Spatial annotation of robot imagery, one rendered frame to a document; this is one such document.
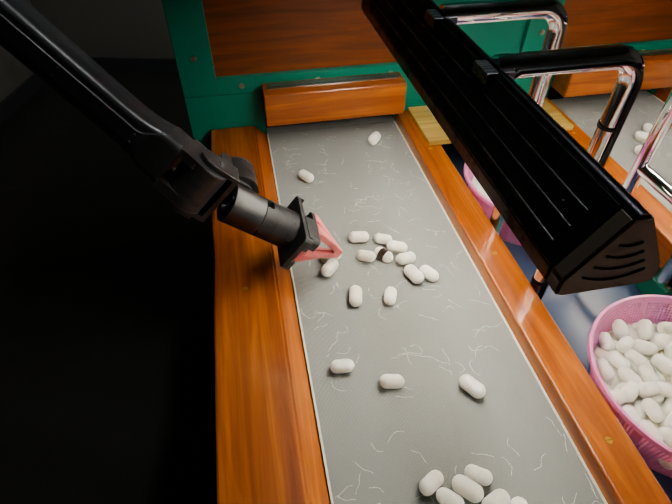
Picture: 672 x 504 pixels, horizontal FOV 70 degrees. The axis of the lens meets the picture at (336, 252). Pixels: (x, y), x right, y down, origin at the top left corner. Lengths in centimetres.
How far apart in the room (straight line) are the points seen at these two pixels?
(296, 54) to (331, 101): 12
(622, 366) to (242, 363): 51
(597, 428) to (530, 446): 8
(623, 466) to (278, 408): 40
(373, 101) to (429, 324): 53
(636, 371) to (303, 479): 48
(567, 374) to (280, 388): 37
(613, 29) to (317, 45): 68
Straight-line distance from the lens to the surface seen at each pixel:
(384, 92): 106
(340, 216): 88
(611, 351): 78
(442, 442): 64
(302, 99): 103
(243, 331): 68
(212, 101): 109
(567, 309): 90
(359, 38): 108
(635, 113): 139
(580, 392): 69
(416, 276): 76
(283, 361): 65
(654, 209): 103
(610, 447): 67
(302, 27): 105
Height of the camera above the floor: 131
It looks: 45 degrees down
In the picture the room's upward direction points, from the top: straight up
